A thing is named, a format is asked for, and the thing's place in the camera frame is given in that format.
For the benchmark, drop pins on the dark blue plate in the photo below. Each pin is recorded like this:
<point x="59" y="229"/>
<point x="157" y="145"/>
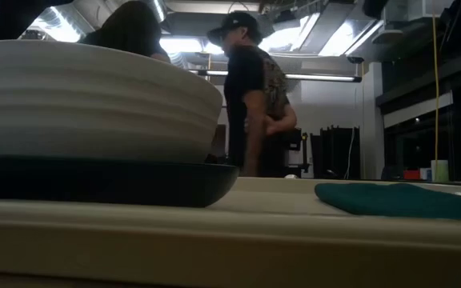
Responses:
<point x="94" y="180"/>

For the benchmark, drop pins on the black stand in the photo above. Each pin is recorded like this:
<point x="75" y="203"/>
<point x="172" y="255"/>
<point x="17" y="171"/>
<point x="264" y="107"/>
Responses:
<point x="300" y="148"/>

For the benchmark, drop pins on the bright ceiling light panel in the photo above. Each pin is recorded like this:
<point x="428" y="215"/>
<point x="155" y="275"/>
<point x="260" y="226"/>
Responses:
<point x="346" y="40"/>

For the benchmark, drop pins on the long ceiling light bar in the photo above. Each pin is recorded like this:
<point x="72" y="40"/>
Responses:
<point x="322" y="77"/>

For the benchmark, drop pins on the beige plastic tray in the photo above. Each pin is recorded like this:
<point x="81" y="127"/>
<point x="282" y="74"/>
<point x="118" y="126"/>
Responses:
<point x="254" y="248"/>

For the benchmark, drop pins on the white green roll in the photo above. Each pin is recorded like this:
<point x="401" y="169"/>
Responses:
<point x="440" y="171"/>

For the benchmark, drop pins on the black rack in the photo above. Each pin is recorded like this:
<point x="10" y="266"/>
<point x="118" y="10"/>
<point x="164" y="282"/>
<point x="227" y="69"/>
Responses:
<point x="334" y="152"/>

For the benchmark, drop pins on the white small container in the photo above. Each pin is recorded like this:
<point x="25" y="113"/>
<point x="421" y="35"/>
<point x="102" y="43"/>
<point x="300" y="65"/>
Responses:
<point x="425" y="174"/>

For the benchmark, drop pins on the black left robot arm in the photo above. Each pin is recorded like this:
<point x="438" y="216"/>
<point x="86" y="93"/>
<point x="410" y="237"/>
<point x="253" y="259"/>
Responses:
<point x="6" y="20"/>

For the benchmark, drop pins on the person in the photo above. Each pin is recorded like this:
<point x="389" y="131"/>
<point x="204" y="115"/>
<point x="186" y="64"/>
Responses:
<point x="246" y="80"/>
<point x="130" y="28"/>

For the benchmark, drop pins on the white bowl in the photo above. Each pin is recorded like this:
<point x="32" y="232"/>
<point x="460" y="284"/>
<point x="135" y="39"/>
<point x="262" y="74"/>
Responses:
<point x="94" y="104"/>

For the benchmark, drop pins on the silver ventilation duct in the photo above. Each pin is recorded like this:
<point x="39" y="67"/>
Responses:
<point x="62" y="24"/>

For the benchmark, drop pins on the red box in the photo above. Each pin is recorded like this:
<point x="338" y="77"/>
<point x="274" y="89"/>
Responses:
<point x="411" y="174"/>

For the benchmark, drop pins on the dark green cloth napkin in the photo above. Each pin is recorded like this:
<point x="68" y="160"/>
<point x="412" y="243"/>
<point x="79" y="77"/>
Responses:
<point x="394" y="200"/>

